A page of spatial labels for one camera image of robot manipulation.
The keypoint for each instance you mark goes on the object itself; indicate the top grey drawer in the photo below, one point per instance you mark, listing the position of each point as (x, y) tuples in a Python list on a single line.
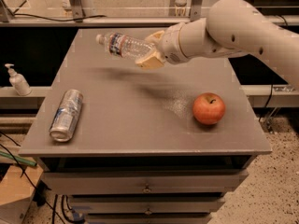
[(144, 182)]

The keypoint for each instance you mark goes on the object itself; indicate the cardboard box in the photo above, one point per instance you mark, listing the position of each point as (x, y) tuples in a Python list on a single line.
[(16, 193)]

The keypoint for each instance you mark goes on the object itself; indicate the silver redbull can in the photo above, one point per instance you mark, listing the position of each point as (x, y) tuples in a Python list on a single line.
[(66, 118)]

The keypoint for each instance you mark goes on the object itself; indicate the clear plastic water bottle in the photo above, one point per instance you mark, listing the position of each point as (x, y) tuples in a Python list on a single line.
[(125, 46)]

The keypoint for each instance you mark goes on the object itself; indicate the metal bracket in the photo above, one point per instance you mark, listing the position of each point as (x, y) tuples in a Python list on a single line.
[(195, 11), (77, 10)]

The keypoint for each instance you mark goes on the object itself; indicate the middle grey drawer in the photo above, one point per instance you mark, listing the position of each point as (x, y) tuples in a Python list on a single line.
[(147, 204)]

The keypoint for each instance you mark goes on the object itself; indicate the white pump dispenser bottle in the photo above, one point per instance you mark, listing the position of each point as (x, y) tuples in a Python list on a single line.
[(17, 81)]

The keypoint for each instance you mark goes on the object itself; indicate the green rod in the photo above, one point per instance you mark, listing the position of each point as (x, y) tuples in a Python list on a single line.
[(18, 159)]

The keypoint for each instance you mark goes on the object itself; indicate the right metal bracket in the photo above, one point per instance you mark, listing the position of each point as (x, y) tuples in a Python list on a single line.
[(195, 11)]

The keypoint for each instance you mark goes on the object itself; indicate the bottom grey drawer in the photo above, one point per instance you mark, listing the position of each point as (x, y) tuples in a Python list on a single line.
[(148, 219)]

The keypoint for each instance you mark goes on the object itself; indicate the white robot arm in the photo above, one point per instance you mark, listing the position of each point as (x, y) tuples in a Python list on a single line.
[(230, 28)]

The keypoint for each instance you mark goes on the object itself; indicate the grey drawer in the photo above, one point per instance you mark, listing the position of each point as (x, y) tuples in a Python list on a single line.
[(144, 182), (148, 219), (147, 204)]

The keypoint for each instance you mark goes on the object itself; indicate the left metal bracket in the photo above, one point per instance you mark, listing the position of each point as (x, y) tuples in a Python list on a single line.
[(77, 10)]

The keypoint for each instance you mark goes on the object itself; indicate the grey drawer cabinet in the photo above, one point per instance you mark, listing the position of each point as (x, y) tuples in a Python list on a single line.
[(137, 120)]

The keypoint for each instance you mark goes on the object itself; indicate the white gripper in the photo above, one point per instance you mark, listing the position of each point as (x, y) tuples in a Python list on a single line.
[(169, 47)]

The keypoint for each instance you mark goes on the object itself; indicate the red apple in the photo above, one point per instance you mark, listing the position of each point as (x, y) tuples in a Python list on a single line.
[(208, 108)]

